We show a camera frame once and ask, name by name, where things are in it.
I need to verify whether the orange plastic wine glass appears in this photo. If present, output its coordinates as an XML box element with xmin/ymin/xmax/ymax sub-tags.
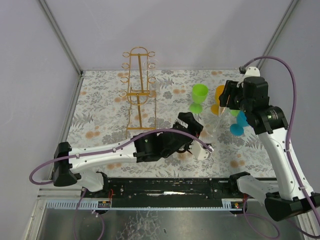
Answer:
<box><xmin>210</xmin><ymin>85</ymin><xmax>225</xmax><ymax>116</ymax></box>

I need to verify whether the green plastic wine glass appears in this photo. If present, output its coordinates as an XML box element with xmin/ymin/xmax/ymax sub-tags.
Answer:
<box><xmin>230</xmin><ymin>109</ymin><xmax>240</xmax><ymax>117</ymax></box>
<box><xmin>189</xmin><ymin>83</ymin><xmax>209</xmax><ymax>114</ymax></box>

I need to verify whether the blue plastic wine glass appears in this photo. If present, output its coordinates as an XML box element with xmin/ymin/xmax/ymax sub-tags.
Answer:
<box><xmin>229</xmin><ymin>111</ymin><xmax>249</xmax><ymax>137</ymax></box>

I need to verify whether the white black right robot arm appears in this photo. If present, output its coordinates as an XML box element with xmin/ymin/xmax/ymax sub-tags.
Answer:
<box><xmin>219</xmin><ymin>76</ymin><xmax>320</xmax><ymax>222</ymax></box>

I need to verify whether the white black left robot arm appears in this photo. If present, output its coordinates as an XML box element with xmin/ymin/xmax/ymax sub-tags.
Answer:
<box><xmin>53</xmin><ymin>112</ymin><xmax>204</xmax><ymax>192</ymax></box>

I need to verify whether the floral patterned table mat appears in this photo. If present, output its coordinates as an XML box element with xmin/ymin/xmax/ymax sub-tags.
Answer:
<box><xmin>64</xmin><ymin>69</ymin><xmax>277</xmax><ymax>179</ymax></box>

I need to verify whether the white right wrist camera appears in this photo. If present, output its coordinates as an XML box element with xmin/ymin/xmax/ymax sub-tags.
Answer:
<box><xmin>239</xmin><ymin>66</ymin><xmax>261</xmax><ymax>83</ymax></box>

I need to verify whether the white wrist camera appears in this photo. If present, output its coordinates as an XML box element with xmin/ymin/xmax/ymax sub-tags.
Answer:
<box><xmin>239</xmin><ymin>66</ymin><xmax>261</xmax><ymax>83</ymax></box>
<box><xmin>189</xmin><ymin>141</ymin><xmax>214</xmax><ymax>161</ymax></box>

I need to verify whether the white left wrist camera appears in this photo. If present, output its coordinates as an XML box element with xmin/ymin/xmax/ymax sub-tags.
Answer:
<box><xmin>189</xmin><ymin>141</ymin><xmax>214</xmax><ymax>161</ymax></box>

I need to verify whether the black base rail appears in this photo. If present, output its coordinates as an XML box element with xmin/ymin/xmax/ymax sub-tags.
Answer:
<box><xmin>84</xmin><ymin>178</ymin><xmax>245</xmax><ymax>210</ymax></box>

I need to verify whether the gold wire wine glass rack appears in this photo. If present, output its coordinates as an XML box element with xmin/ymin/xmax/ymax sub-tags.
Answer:
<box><xmin>119</xmin><ymin>46</ymin><xmax>157</xmax><ymax>132</ymax></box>

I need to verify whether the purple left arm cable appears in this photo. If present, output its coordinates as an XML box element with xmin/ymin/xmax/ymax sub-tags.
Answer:
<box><xmin>29</xmin><ymin>128</ymin><xmax>215</xmax><ymax>240</ymax></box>

